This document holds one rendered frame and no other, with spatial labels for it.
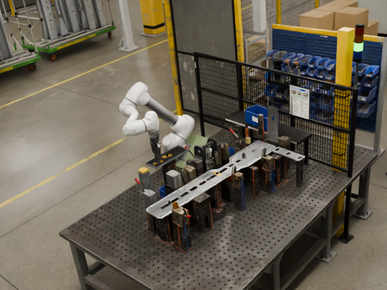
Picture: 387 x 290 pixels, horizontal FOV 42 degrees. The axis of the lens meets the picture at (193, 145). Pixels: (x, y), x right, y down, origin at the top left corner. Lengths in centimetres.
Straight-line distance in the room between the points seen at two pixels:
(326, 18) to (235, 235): 520
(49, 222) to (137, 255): 205
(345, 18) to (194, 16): 285
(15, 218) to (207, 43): 320
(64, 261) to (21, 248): 57
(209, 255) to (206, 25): 357
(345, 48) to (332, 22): 442
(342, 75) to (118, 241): 227
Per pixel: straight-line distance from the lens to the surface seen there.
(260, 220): 410
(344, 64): 430
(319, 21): 833
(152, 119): 385
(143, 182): 404
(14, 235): 573
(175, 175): 398
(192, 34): 680
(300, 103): 464
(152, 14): 1174
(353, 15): 848
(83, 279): 458
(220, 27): 644
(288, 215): 416
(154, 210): 381
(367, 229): 523
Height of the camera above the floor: 319
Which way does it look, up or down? 28 degrees down
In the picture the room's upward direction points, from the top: 6 degrees counter-clockwise
